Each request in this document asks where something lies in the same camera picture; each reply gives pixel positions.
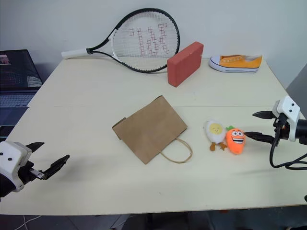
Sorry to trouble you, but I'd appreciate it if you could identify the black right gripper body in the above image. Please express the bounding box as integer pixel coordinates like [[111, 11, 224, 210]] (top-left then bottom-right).
[[272, 112, 292, 141]]

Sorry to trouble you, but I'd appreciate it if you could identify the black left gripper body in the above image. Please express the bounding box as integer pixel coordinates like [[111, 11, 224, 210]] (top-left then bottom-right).
[[18, 160, 47, 185]]

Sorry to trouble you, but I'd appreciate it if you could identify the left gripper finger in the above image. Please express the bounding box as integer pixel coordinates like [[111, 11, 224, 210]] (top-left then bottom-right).
[[43, 154, 71, 180], [25, 141, 46, 153]]

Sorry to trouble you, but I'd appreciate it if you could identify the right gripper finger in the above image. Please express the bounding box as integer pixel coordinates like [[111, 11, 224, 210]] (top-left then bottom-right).
[[243, 131, 274, 145], [252, 110, 277, 120]]

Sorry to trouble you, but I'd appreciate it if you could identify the brown paper bag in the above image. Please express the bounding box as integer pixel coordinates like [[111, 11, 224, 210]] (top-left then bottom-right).
[[111, 95, 193, 165]]

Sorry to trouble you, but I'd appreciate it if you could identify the orange carrot plush toy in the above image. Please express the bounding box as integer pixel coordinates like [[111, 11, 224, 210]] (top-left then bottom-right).
[[225, 125, 247, 155]]

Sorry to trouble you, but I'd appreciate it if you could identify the egg plush toy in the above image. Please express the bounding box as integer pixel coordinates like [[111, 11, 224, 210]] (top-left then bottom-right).
[[203, 119, 228, 152]]

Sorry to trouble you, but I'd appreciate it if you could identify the yellow canvas sneaker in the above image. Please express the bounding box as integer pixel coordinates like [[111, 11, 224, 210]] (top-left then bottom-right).
[[208, 54, 263, 74]]

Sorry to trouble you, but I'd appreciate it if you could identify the open laptop computer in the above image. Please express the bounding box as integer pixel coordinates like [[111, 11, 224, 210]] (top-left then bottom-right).
[[0, 49, 44, 109]]

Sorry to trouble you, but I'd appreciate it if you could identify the red foam brick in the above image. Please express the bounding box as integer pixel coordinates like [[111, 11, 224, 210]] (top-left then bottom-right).
[[166, 41, 205, 88]]

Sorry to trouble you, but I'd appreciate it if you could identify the black and white tennis racket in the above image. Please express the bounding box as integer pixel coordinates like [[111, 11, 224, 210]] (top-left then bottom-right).
[[61, 8, 180, 74]]

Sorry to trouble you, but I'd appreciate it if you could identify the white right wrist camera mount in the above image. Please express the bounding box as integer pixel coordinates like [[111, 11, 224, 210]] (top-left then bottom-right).
[[272, 95, 301, 142]]

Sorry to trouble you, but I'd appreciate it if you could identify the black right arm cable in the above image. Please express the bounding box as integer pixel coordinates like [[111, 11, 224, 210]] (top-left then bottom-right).
[[269, 114, 307, 171]]

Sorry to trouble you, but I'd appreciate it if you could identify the thin white floor cable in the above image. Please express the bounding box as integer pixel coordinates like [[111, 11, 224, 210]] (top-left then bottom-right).
[[23, 214, 42, 230]]

